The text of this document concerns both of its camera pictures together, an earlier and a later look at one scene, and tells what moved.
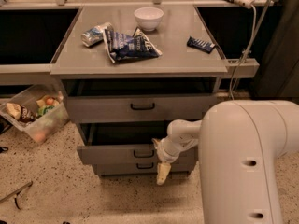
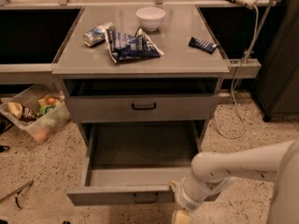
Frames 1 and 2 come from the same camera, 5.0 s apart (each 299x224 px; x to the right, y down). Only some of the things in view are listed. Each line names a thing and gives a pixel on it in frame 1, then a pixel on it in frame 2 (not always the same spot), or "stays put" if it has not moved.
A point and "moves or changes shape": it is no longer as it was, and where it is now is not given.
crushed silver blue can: (92, 35) stays put
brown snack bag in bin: (20, 112) stays put
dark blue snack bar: (201, 45) stays put
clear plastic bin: (39, 110) stays put
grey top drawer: (139, 101) stays put
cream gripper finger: (163, 171) to (182, 217)
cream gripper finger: (156, 143) to (174, 184)
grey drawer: (124, 144) moves or changes shape
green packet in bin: (44, 109) stays put
